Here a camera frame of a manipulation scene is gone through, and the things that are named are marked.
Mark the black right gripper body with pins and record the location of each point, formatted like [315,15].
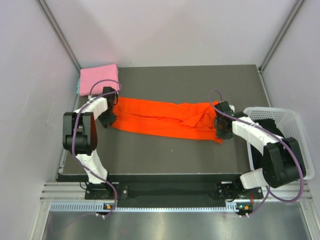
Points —
[221,133]

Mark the orange t shirt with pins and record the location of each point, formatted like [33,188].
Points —
[191,121]

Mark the folded teal t shirt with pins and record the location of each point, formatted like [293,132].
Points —
[77,86]

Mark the left aluminium frame post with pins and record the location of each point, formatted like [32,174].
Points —
[58,32]

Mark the white plastic laundry basket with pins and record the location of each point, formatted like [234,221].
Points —
[290,125]

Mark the right aluminium frame post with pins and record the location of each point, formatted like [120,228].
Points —
[298,5]

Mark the grey slotted cable duct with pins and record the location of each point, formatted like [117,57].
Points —
[102,207]

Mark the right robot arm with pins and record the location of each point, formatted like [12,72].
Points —
[281,158]

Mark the aluminium frame post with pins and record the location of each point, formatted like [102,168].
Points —
[298,5]
[58,32]

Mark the black t shirt in basket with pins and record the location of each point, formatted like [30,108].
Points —
[270,125]

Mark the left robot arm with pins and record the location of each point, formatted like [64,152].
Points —
[80,137]

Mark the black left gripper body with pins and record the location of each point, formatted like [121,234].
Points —
[107,117]

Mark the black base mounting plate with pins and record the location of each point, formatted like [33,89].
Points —
[167,188]

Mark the folded pink t shirt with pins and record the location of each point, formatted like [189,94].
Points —
[94,79]

